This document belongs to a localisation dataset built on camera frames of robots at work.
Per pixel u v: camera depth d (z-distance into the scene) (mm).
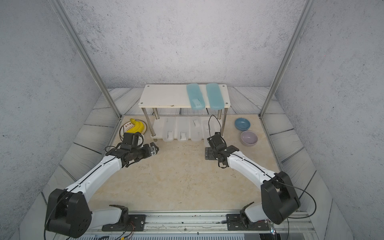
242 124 1136
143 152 754
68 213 398
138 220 728
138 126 1076
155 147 784
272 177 443
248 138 1033
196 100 792
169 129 1046
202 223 741
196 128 1048
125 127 1138
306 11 717
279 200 417
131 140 668
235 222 718
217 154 634
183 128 1048
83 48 847
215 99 825
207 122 1057
